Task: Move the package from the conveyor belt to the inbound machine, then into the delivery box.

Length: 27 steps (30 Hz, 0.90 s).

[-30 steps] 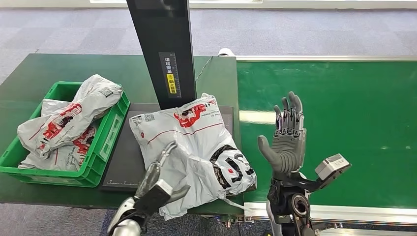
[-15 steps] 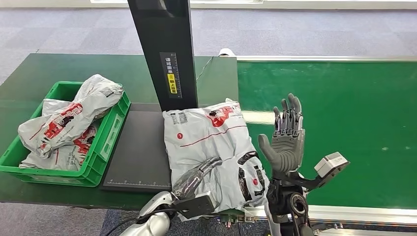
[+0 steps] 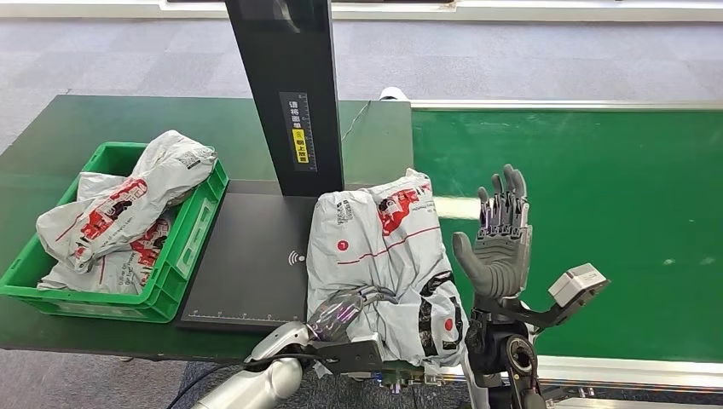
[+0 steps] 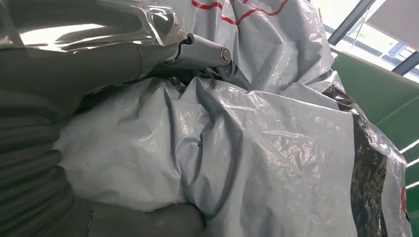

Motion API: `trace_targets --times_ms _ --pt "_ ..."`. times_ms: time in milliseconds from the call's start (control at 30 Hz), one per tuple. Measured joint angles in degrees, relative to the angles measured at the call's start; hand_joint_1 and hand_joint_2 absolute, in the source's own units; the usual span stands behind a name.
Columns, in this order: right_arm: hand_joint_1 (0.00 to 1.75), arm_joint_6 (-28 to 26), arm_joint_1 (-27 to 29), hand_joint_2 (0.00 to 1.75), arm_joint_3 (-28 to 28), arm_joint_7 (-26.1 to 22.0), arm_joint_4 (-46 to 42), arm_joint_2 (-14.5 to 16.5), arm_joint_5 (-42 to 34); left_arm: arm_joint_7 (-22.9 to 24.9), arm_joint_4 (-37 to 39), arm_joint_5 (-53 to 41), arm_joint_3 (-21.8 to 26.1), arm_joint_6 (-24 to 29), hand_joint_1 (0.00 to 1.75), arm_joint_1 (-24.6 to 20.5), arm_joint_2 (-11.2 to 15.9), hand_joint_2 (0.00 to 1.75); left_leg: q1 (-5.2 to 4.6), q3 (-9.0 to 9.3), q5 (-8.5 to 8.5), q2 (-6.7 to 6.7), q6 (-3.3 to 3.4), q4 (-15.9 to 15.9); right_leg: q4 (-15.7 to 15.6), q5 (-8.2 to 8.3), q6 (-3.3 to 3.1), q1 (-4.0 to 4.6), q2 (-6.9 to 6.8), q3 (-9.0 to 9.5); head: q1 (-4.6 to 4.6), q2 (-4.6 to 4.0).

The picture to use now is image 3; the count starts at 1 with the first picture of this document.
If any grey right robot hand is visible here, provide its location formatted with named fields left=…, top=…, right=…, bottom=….
left=451, top=164, right=534, bottom=300

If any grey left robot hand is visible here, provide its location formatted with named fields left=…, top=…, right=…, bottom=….
left=307, top=284, right=400, bottom=343

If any grey red-printed courier package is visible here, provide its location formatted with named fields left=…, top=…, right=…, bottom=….
left=305, top=167, right=471, bottom=375

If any black inbound scanner machine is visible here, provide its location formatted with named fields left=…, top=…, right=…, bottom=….
left=175, top=0, right=410, bottom=335

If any green conveyor belt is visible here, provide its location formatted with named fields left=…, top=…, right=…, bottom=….
left=411, top=109, right=723, bottom=364

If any green plastic delivery bin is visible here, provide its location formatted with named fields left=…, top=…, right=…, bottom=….
left=0, top=141, right=230, bottom=325

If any flat grey red-printed package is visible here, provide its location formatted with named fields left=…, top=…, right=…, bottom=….
left=37, top=216, right=175, bottom=297

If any large grey red-printed package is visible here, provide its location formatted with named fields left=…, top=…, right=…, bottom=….
left=35, top=130, right=218, bottom=275

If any plain grey package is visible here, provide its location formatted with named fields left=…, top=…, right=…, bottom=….
left=75, top=171, right=129, bottom=203

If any black yellow label sticker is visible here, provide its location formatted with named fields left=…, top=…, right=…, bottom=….
left=279, top=91, right=319, bottom=173

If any dark green table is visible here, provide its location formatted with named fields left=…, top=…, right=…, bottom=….
left=0, top=94, right=420, bottom=364

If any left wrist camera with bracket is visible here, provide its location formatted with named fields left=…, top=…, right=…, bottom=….
left=312, top=331, right=392, bottom=376

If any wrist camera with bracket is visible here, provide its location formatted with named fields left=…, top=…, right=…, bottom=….
left=312, top=331, right=392, bottom=376
left=484, top=262, right=611, bottom=332

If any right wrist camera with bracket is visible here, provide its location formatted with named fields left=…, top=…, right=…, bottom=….
left=484, top=262, right=611, bottom=332

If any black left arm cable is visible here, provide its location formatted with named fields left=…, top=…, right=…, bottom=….
left=165, top=352, right=321, bottom=409

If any silver conveyor frame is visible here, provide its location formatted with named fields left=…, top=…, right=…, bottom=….
left=408, top=99, right=723, bottom=409

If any thin grey cable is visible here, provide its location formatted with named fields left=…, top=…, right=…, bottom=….
left=340, top=100, right=373, bottom=143

